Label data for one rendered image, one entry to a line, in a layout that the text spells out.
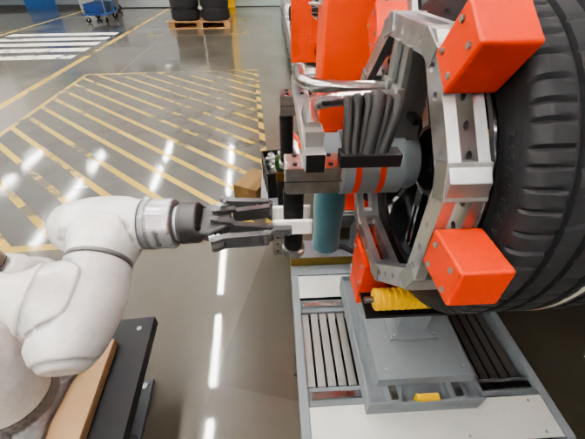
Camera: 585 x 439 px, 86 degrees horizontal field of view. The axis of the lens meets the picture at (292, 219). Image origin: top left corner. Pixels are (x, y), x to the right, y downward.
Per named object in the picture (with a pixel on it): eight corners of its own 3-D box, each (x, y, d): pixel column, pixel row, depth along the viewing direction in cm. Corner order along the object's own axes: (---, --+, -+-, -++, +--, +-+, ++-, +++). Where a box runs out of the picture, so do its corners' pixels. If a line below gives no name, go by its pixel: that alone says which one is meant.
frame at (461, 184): (422, 338, 67) (561, 50, 32) (392, 340, 66) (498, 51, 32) (364, 192, 109) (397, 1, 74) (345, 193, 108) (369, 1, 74)
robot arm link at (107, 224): (162, 218, 64) (148, 278, 56) (83, 220, 63) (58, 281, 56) (142, 181, 55) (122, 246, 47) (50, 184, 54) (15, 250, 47)
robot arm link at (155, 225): (146, 260, 56) (180, 259, 56) (130, 220, 50) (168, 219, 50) (160, 226, 63) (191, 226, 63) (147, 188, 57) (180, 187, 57)
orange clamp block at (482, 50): (496, 94, 44) (548, 41, 35) (440, 95, 43) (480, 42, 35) (485, 52, 46) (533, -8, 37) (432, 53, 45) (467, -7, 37)
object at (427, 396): (476, 409, 101) (488, 396, 95) (365, 415, 100) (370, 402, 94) (420, 286, 140) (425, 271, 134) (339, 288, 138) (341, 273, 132)
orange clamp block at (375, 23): (411, 37, 70) (408, -1, 71) (376, 37, 70) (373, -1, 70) (400, 56, 77) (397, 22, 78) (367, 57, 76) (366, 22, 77)
